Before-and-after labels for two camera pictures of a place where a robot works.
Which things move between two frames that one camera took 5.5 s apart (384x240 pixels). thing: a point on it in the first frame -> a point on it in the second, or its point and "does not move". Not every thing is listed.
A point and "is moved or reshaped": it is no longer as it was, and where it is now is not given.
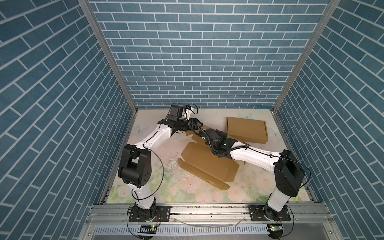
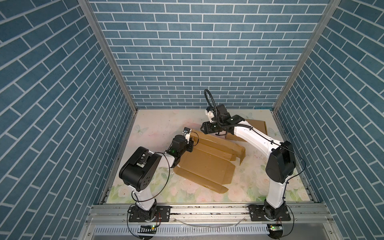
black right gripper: (223, 136) -> (206, 127)
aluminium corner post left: (86, 5) does not move
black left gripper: (193, 126) -> (190, 144)
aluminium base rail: (102, 213) does not move
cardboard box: (199, 158) is moved or reshaped
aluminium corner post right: (306, 56) does not move
